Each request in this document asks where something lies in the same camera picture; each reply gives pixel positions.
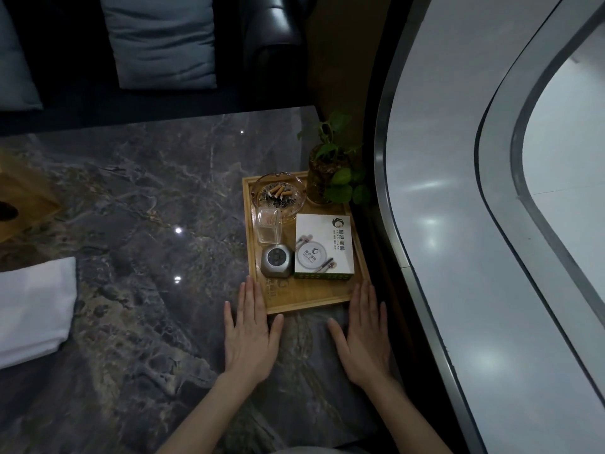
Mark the person's right forearm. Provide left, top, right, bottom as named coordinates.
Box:
left=349, top=375, right=455, bottom=454

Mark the person's left hand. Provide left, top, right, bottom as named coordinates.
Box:
left=223, top=276, right=284, bottom=384

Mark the large grey cushion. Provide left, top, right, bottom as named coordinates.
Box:
left=98, top=0, right=218, bottom=90

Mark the pile of cigarette butts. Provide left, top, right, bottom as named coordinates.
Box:
left=264, top=182, right=297, bottom=210

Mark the glass plant vase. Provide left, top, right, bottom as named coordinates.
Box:
left=307, top=150, right=353, bottom=206

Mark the green leafy plant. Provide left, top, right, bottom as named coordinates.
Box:
left=297, top=113, right=372, bottom=206

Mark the silver cube call button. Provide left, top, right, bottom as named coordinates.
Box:
left=259, top=244, right=295, bottom=281

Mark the white folded towel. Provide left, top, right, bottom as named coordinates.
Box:
left=0, top=256, right=78, bottom=370

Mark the glass ashtray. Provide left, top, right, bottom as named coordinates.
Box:
left=250, top=171, right=307, bottom=226

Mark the person's right hand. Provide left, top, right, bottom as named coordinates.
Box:
left=327, top=280, right=393, bottom=386

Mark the clear plastic toothpick holder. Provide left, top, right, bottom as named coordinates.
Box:
left=255, top=208, right=281, bottom=245

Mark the wooden tray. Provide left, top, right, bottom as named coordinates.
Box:
left=242, top=174, right=374, bottom=316

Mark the wooden tissue box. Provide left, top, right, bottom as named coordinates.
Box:
left=0, top=148, right=62, bottom=244

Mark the person's left forearm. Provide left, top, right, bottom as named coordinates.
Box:
left=155, top=371, right=271, bottom=454

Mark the white printed box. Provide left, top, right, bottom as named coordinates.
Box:
left=292, top=213, right=355, bottom=281

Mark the black leather sofa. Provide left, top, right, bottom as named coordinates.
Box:
left=0, top=0, right=314, bottom=137

